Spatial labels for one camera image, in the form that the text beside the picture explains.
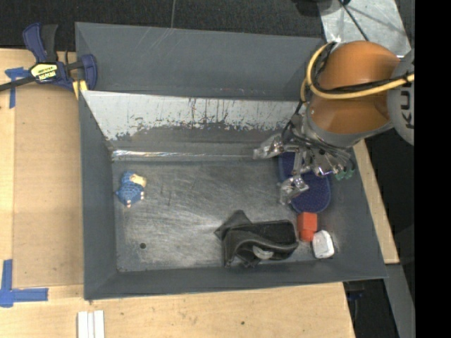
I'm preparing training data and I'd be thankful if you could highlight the blue toy animal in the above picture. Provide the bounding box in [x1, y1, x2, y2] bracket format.
[114, 170, 147, 209]

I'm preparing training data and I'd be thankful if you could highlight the red small block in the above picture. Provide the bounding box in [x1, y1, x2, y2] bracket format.
[296, 211, 319, 243]

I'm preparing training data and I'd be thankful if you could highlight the grey metal bin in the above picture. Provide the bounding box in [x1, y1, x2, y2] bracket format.
[74, 21, 389, 301]

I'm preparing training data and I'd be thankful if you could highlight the blue oval mesh pad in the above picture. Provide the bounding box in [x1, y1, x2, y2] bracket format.
[277, 151, 333, 215]

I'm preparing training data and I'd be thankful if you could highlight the white small box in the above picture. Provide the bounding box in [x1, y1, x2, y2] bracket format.
[311, 229, 335, 260]

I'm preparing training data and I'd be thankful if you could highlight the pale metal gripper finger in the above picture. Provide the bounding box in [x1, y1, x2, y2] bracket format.
[252, 134, 285, 161]
[278, 174, 311, 206]

